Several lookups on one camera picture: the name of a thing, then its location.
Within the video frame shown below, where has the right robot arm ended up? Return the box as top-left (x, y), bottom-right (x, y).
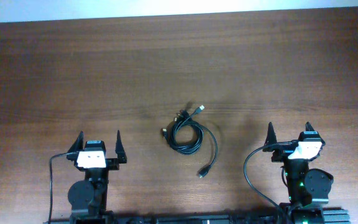
top-left (264, 122), bottom-right (334, 223)

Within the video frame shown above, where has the right camera cable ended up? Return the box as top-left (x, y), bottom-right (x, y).
top-left (243, 141), bottom-right (299, 218)

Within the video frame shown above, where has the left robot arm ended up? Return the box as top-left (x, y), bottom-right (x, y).
top-left (67, 132), bottom-right (127, 224)

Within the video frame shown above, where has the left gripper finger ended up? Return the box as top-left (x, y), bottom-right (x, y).
top-left (67, 131), bottom-right (84, 160)
top-left (115, 130), bottom-right (127, 164)

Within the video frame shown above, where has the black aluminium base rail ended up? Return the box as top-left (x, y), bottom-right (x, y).
top-left (44, 207), bottom-right (351, 224)

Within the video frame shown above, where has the thick black usb cable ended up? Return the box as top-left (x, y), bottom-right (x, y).
top-left (168, 119), bottom-right (219, 179)

